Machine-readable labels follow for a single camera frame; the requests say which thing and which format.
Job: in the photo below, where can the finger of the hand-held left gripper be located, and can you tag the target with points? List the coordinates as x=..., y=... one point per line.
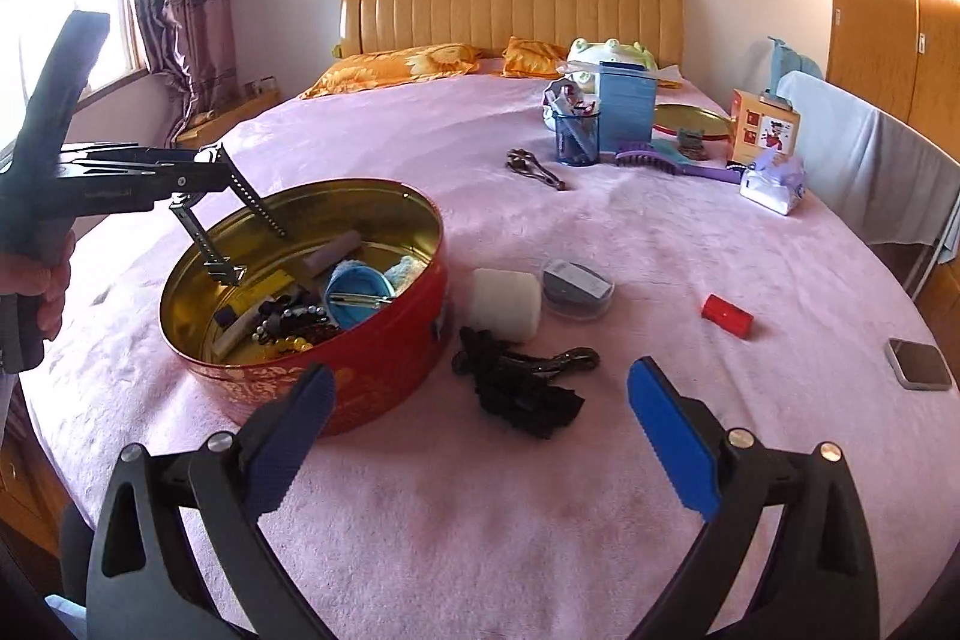
x=199, y=242
x=255, y=197

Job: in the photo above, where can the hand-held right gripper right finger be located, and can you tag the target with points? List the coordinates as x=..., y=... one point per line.
x=675, y=437

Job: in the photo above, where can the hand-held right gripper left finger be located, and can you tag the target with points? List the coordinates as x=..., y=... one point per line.
x=292, y=430

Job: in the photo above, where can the red round metal tin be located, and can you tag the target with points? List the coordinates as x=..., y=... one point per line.
x=360, y=377

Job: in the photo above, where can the blue round compact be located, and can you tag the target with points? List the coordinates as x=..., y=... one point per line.
x=358, y=299

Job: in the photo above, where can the person's left hand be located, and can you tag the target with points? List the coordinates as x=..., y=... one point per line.
x=56, y=280

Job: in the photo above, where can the wooden nightstand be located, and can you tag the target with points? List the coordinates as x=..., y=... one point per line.
x=225, y=119

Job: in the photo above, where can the window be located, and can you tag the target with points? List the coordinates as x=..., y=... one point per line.
x=75, y=25

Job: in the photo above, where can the small red cylinder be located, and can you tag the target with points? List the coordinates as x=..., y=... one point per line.
x=726, y=315

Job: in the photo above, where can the black hair clip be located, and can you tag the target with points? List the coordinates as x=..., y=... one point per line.
x=562, y=361

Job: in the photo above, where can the black lace hair accessory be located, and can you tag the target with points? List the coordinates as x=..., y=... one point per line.
x=517, y=400

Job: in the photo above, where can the round clear plastic container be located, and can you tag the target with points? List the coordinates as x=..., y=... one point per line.
x=577, y=289

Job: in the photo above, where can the large orange floral pillow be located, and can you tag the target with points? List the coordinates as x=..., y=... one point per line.
x=390, y=66

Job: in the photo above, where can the white foam roll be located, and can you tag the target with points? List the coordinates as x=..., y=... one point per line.
x=506, y=306

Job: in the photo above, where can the grey smartphone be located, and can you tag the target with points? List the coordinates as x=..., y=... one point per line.
x=919, y=364

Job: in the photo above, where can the purple tissue pack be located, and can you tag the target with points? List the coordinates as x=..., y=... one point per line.
x=772, y=186

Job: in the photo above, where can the purple hairbrush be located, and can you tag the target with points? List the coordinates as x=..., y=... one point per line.
x=667, y=164

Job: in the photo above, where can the brown hair claw clip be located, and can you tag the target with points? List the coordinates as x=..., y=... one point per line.
x=536, y=168

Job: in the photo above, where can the dark small hair clip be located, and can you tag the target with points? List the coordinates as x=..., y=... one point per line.
x=690, y=144

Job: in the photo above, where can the white drying rack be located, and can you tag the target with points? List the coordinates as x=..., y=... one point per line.
x=926, y=269

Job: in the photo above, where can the small orange floral pillow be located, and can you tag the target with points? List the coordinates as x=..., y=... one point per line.
x=532, y=59

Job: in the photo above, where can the blue mesh pen holder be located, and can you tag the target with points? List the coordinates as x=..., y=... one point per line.
x=577, y=141

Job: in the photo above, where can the orange printed box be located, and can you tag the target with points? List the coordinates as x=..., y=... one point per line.
x=765, y=130

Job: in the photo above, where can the wooden bed headboard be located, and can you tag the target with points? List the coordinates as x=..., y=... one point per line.
x=510, y=3

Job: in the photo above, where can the light blue towel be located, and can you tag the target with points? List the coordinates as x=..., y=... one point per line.
x=862, y=168

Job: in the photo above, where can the blue cardboard box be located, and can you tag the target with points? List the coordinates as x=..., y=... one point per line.
x=626, y=100

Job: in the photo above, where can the green frog plush toy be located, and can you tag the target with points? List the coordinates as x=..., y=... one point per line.
x=611, y=59

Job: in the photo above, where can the teal bag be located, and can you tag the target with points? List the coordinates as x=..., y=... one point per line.
x=791, y=59

